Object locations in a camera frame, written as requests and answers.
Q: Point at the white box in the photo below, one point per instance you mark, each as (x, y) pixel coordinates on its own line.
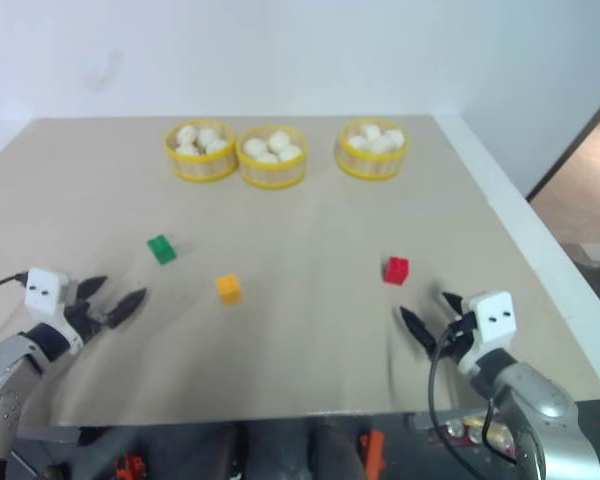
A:
(597, 251)

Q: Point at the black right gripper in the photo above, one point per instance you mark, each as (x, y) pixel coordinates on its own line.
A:
(452, 345)

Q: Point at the yellow cube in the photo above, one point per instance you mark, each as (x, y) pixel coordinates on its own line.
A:
(229, 289)

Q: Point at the green cube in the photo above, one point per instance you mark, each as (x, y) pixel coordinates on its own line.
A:
(162, 249)

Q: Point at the orange plastic part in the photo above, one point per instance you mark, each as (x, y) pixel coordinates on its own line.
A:
(129, 467)
(372, 450)

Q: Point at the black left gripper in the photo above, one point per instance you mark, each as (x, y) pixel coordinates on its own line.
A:
(86, 320)

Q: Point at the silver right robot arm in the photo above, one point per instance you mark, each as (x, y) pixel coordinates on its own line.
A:
(545, 405)

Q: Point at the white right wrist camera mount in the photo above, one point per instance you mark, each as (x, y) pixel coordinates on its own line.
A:
(495, 315)

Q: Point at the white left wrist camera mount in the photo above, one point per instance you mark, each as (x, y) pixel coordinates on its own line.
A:
(42, 292)

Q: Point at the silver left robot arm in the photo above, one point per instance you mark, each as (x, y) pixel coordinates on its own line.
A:
(10, 360)

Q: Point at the white steamed bun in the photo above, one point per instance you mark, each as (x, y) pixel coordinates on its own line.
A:
(279, 140)
(186, 149)
(207, 136)
(266, 158)
(290, 153)
(371, 132)
(254, 147)
(186, 134)
(216, 147)
(358, 143)
(381, 146)
(394, 138)

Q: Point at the red cube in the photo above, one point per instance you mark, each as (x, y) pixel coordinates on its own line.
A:
(396, 270)

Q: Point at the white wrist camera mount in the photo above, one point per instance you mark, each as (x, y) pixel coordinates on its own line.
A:
(495, 315)
(42, 292)

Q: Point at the yellow-rimmed bamboo steamer basket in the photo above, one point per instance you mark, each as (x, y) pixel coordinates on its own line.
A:
(272, 175)
(372, 167)
(200, 167)

